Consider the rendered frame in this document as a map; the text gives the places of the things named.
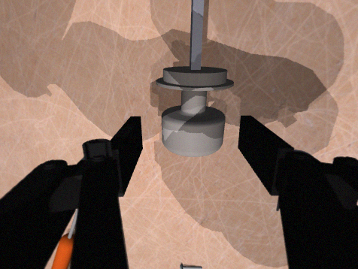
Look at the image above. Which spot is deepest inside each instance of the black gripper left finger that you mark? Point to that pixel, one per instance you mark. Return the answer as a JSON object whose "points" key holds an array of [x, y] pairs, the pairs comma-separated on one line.
{"points": [[30, 230]]}

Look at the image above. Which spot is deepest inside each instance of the orange-handled screwdriver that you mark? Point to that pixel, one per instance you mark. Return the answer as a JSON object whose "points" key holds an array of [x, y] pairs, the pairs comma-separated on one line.
{"points": [[64, 249]]}

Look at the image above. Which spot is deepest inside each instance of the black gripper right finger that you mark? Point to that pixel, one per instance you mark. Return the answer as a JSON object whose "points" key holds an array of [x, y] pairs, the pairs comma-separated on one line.
{"points": [[318, 232]]}

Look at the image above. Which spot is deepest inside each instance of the grey door knob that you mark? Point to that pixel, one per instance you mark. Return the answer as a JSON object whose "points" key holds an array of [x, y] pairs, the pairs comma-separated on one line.
{"points": [[193, 129]]}

